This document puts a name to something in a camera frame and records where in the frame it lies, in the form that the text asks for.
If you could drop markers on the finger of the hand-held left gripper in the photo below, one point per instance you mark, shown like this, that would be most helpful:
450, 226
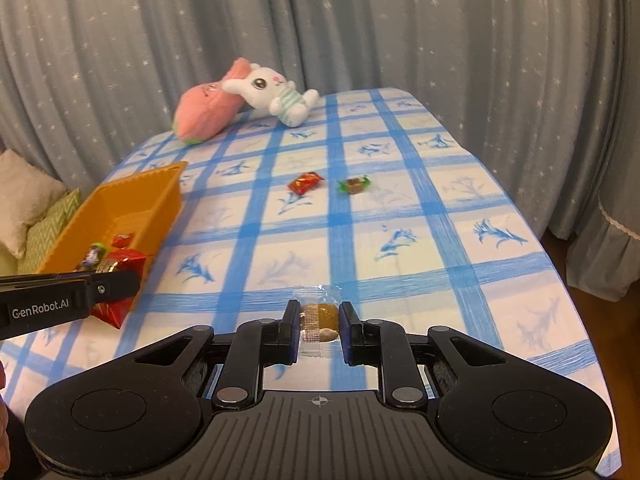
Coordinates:
117, 287

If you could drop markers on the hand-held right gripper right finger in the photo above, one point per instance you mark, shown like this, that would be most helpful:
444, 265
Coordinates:
345, 332

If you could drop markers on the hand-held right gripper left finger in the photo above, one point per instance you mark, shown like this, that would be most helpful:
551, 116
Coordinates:
298, 332

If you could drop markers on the clear snack packet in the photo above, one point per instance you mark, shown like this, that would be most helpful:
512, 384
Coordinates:
320, 317

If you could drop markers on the red snack packet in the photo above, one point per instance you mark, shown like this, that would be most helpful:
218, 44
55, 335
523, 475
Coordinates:
127, 259

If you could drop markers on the red candy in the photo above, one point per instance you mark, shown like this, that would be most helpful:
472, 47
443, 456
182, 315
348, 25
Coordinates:
123, 240
305, 182

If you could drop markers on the orange plastic tray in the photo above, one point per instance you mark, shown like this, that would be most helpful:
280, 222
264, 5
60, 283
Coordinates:
150, 195

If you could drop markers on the dark snack cup green lid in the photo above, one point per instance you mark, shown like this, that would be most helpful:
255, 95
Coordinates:
91, 256

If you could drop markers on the pale green sofa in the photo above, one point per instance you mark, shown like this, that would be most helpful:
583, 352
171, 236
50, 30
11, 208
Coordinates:
7, 260

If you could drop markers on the green zigzag pillow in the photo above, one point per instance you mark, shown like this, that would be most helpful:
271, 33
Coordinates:
50, 230

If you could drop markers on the blue checked tablecloth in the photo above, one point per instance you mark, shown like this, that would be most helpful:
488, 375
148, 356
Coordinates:
400, 270

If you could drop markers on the white pillow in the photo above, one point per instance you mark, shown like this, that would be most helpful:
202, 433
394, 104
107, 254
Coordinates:
25, 195

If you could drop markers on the green wrapped candy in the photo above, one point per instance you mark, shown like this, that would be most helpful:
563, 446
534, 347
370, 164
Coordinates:
353, 185

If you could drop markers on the pink peach plush toy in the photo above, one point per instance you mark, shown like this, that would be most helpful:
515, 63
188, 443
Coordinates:
205, 110

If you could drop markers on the white bunny plush toy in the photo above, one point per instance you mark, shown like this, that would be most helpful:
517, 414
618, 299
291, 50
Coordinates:
265, 85

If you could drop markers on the grey lace-trimmed cover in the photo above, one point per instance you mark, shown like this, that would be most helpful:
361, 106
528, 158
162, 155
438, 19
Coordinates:
617, 240

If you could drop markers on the grey star-print curtain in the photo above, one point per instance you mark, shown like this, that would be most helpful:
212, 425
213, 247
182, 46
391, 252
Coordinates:
400, 25

